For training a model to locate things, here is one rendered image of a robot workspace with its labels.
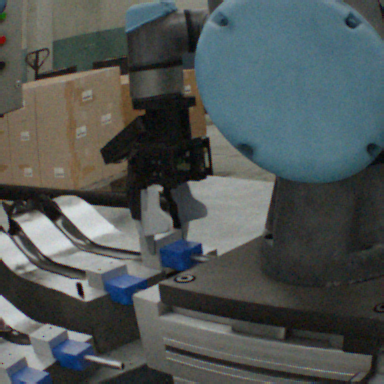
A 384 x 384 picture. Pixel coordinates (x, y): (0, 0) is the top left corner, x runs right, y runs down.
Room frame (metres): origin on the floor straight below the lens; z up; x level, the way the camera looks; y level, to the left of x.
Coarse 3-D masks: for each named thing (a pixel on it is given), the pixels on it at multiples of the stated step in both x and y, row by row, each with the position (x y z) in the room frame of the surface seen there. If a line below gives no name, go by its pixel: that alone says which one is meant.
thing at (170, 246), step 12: (156, 240) 0.98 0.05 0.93; (168, 240) 1.00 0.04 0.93; (180, 240) 1.01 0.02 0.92; (144, 252) 1.00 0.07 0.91; (156, 252) 0.98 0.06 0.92; (168, 252) 0.97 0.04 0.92; (180, 252) 0.96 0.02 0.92; (192, 252) 0.97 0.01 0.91; (144, 264) 1.00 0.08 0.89; (156, 264) 0.99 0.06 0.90; (168, 264) 0.97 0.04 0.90; (180, 264) 0.96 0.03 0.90; (192, 264) 0.97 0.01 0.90
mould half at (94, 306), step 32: (32, 224) 1.16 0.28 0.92; (96, 224) 1.21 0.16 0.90; (0, 256) 1.04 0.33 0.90; (64, 256) 1.09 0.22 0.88; (96, 256) 1.08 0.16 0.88; (0, 288) 1.07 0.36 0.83; (32, 288) 0.97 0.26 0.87; (64, 288) 0.92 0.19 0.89; (64, 320) 0.92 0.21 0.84; (96, 320) 0.87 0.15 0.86; (128, 320) 0.92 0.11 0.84
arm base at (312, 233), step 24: (288, 192) 0.51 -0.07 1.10; (312, 192) 0.49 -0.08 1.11; (336, 192) 0.48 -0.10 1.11; (360, 192) 0.48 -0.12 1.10; (288, 216) 0.50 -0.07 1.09; (312, 216) 0.49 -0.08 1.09; (336, 216) 0.48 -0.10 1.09; (360, 216) 0.48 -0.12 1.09; (264, 240) 0.53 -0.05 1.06; (288, 240) 0.50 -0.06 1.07; (312, 240) 0.48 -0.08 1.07; (336, 240) 0.47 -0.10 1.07; (360, 240) 0.48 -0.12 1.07; (264, 264) 0.53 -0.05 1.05; (288, 264) 0.49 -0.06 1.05; (312, 264) 0.48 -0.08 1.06; (336, 264) 0.47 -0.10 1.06; (360, 264) 0.46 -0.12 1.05
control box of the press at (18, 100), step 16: (16, 0) 1.81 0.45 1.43; (0, 16) 1.75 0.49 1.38; (16, 16) 1.81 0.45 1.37; (0, 32) 1.76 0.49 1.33; (16, 32) 1.81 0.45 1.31; (0, 48) 1.76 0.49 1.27; (16, 48) 1.81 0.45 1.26; (0, 64) 1.75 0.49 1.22; (16, 64) 1.81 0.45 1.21; (0, 80) 1.76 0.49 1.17; (16, 80) 1.81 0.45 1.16; (0, 96) 1.76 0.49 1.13; (16, 96) 1.81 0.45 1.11; (0, 112) 1.76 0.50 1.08
